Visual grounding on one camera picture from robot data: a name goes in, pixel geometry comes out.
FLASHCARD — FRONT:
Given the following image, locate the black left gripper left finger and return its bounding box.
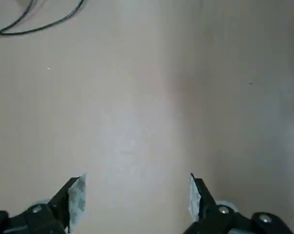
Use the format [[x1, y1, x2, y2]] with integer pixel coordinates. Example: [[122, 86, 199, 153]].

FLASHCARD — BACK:
[[0, 173, 87, 234]]

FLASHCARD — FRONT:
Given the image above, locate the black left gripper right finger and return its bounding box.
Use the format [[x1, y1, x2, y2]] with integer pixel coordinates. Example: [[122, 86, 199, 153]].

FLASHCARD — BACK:
[[184, 172, 294, 234]]

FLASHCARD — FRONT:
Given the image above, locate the black cable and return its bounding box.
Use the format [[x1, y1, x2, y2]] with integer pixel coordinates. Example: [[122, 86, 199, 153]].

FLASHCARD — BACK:
[[0, 0, 86, 37], [0, 0, 35, 35]]

